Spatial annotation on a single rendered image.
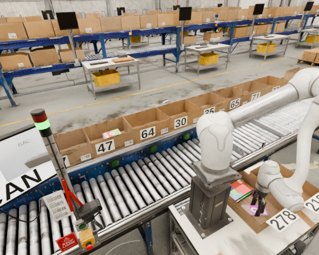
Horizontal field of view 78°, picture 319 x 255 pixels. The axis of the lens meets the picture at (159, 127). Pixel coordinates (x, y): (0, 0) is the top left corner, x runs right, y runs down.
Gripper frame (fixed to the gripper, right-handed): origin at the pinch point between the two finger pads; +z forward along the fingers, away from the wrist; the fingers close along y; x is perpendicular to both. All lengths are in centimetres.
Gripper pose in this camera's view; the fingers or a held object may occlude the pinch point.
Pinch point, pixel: (255, 208)
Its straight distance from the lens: 161.9
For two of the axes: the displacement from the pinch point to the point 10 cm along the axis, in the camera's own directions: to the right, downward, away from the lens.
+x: -10.0, -0.1, 0.7
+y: 0.6, -5.3, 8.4
